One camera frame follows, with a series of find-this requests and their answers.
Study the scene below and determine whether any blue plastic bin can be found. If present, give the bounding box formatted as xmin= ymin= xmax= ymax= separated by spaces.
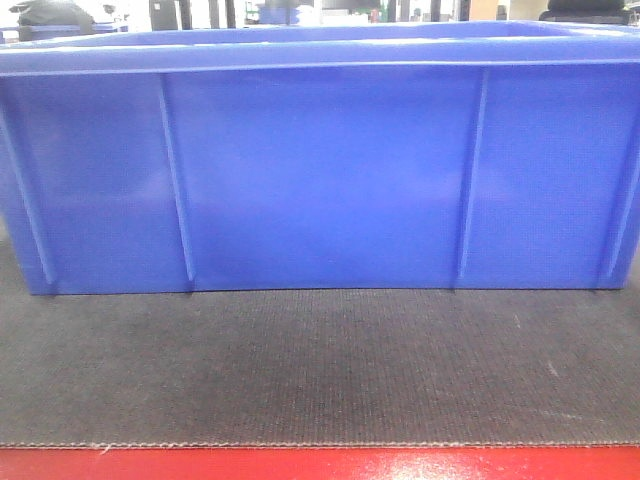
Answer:
xmin=1 ymin=21 xmax=639 ymax=295

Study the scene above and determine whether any black conveyor belt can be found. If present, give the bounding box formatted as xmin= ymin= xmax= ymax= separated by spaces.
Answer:
xmin=1 ymin=241 xmax=639 ymax=448

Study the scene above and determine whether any red conveyor edge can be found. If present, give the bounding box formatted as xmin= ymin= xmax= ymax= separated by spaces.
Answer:
xmin=1 ymin=446 xmax=639 ymax=479

